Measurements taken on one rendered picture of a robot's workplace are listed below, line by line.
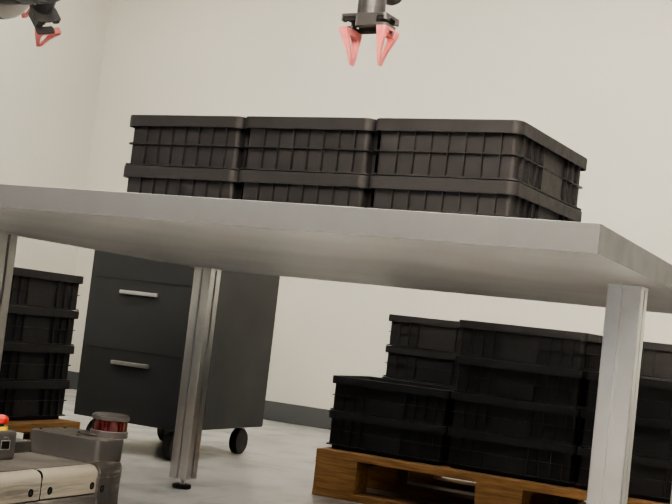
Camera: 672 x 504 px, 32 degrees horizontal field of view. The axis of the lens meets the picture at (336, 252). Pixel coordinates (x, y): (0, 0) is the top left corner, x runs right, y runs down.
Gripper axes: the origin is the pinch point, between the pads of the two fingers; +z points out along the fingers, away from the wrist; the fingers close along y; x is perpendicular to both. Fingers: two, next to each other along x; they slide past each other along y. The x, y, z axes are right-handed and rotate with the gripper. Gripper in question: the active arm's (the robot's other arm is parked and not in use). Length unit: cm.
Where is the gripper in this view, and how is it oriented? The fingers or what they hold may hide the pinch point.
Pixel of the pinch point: (365, 61)
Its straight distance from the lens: 238.3
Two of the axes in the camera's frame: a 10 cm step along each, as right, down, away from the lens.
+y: -8.7, -0.7, 4.9
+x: -4.8, -1.0, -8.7
